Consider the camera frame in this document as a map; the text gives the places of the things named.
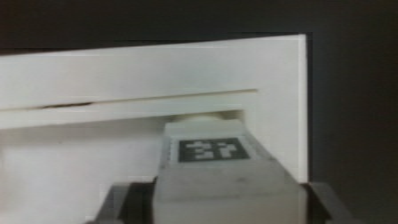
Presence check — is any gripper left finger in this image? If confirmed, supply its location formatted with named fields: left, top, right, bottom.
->
left=94, top=182, right=155, bottom=224

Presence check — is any white leg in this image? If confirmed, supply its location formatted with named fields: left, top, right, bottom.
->
left=153, top=115, right=308, bottom=224

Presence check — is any white U-shaped fence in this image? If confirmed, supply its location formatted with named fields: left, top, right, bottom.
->
left=0, top=35, right=306, bottom=109

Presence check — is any white square tabletop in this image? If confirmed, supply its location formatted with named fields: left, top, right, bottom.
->
left=0, top=39, right=308, bottom=224

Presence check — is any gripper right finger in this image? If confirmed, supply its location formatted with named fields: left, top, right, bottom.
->
left=304, top=182, right=356, bottom=224

